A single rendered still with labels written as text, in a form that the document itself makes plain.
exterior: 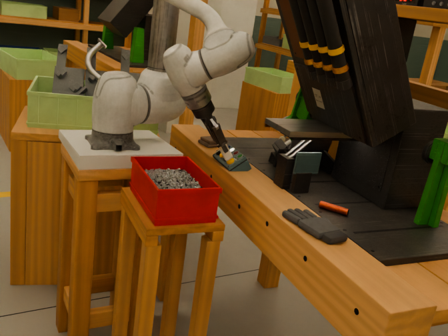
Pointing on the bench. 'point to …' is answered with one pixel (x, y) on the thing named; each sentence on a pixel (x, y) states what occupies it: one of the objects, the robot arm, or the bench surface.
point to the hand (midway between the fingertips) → (225, 151)
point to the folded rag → (207, 141)
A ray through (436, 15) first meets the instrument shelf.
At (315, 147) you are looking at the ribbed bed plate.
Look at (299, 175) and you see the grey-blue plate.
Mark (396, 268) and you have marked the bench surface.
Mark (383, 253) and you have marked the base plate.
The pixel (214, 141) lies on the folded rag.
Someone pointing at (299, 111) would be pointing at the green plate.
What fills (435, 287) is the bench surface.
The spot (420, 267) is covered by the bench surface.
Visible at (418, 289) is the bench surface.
